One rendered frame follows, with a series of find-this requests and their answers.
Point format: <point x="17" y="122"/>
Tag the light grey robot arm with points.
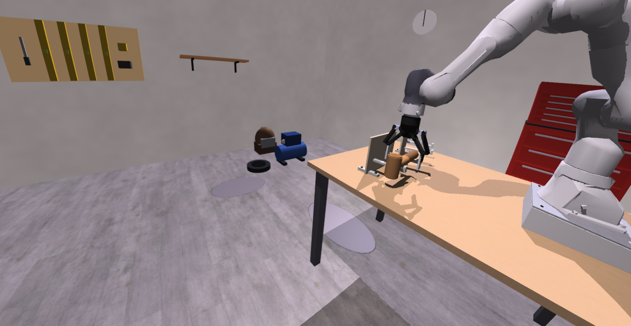
<point x="580" y="186"/>

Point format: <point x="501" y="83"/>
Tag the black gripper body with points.
<point x="409" y="124"/>

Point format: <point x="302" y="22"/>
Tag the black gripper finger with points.
<point x="422" y="151"/>
<point x="388" y="143"/>

